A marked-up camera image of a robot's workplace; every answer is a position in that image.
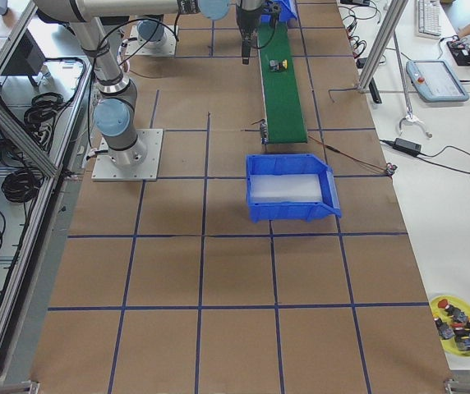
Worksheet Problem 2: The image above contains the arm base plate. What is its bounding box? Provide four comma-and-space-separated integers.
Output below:
92, 129, 164, 181
125, 22, 177, 57

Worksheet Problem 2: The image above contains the blue bin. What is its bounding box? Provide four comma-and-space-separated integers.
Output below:
246, 153, 342, 222
260, 0, 298, 23

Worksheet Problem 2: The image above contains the right blue bin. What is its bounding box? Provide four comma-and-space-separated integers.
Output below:
246, 153, 342, 222

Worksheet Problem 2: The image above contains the green conveyor belt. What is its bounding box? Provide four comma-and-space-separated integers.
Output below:
258, 22, 307, 144

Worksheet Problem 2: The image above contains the yellow plate of buttons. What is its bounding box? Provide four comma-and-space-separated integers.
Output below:
429, 295, 470, 357

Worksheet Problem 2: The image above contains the black power adapter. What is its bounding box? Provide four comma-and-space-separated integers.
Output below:
392, 138, 422, 157

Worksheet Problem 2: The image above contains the green handled reach grabber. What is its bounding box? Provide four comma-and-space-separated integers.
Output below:
397, 0, 432, 138

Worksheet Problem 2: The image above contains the left blue bin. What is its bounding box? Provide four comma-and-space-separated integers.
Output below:
260, 0, 298, 23

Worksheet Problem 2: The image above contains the yellow push button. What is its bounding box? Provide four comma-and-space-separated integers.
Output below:
269, 59, 288, 72

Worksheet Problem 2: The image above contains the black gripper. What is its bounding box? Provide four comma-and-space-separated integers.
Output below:
236, 0, 280, 65

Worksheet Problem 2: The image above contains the teach pendant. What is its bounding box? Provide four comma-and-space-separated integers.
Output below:
405, 60, 470, 103

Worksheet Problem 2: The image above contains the white keyboard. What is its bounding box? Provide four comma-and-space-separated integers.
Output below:
415, 0, 442, 39

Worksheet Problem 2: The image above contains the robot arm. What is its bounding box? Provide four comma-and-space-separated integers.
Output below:
35, 0, 275, 167
137, 20, 167, 48

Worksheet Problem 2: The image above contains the aluminium frame post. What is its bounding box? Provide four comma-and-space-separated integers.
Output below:
357, 0, 408, 93

